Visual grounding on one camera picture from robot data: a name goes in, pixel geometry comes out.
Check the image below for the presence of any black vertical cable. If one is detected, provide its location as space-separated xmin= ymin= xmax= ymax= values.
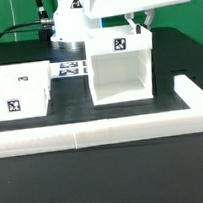
xmin=34 ymin=0 xmax=49 ymax=21

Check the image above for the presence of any black cable bundle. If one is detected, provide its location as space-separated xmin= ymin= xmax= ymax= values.
xmin=0 ymin=17 xmax=56 ymax=45

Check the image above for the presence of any white drawer cabinet box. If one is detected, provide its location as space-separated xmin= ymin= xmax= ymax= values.
xmin=85 ymin=25 xmax=153 ymax=106

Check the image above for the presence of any white front drawer tray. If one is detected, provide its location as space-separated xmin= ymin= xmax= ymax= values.
xmin=0 ymin=81 xmax=50 ymax=121

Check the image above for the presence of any fiducial marker sheet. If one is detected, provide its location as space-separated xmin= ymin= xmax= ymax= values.
xmin=51 ymin=60 xmax=88 ymax=78

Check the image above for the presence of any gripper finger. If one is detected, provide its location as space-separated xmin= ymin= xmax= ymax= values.
xmin=144 ymin=9 xmax=155 ymax=30
xmin=124 ymin=12 xmax=136 ymax=27

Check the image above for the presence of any white drawer tray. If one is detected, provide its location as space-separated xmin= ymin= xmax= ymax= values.
xmin=0 ymin=81 xmax=50 ymax=121
xmin=0 ymin=60 xmax=51 ymax=83

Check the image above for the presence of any white rear drawer tray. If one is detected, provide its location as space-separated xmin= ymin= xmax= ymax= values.
xmin=0 ymin=60 xmax=51 ymax=83

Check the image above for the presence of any white L-shaped fence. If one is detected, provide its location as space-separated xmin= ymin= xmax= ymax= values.
xmin=0 ymin=74 xmax=203 ymax=158

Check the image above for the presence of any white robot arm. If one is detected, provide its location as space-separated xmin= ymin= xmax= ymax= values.
xmin=51 ymin=0 xmax=190 ymax=46

